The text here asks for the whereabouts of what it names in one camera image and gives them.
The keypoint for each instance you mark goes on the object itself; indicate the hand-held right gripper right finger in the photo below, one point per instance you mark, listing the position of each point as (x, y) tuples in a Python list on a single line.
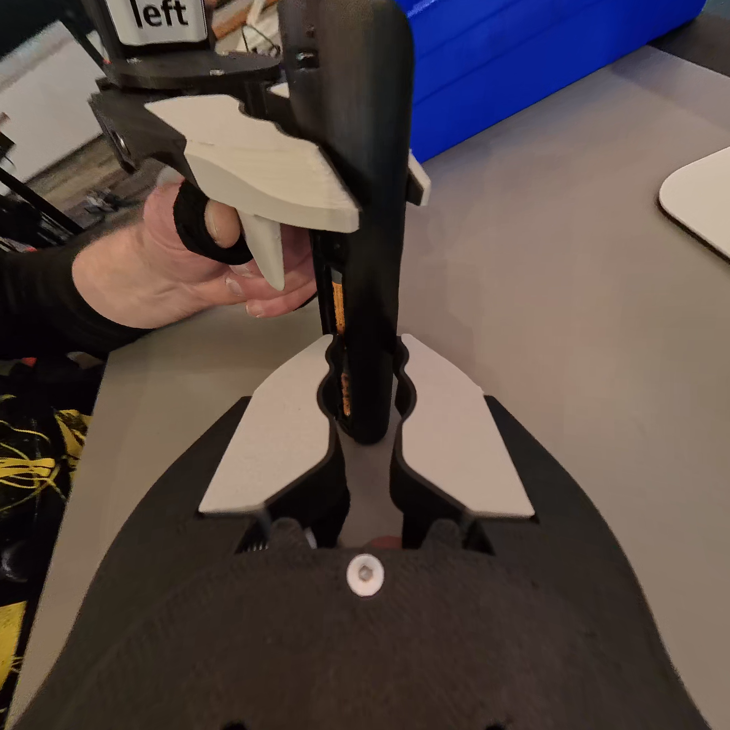
[(456, 445)]

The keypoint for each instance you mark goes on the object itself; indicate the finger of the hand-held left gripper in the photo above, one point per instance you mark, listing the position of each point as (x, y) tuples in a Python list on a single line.
[(418, 185), (268, 171)]

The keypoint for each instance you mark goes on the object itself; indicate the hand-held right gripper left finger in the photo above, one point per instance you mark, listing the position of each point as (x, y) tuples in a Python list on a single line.
[(268, 445)]

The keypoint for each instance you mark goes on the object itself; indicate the black remote control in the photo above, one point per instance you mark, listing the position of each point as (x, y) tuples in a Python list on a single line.
[(370, 171)]

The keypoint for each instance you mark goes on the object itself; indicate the orange AAA battery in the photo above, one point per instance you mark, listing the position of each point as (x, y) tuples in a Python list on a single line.
[(338, 302), (345, 393)]

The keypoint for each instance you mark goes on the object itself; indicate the blue plastic bin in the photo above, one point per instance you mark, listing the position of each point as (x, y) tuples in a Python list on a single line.
[(513, 68)]

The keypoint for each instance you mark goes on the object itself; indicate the person's left forearm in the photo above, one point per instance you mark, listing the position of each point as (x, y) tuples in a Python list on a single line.
[(34, 308)]

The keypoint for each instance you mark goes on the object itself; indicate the grey desk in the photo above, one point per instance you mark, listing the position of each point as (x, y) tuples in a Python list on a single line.
[(542, 285)]

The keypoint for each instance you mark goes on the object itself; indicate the person's left hand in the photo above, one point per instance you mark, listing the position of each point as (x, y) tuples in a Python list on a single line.
[(148, 274)]

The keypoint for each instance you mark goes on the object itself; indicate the yellow black patterned pants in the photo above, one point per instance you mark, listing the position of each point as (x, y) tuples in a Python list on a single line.
[(34, 456)]

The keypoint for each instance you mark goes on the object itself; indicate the black metal frame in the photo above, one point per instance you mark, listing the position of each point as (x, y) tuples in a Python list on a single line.
[(23, 228)]

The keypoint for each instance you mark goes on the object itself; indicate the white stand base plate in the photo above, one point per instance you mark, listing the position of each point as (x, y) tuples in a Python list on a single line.
[(707, 199)]

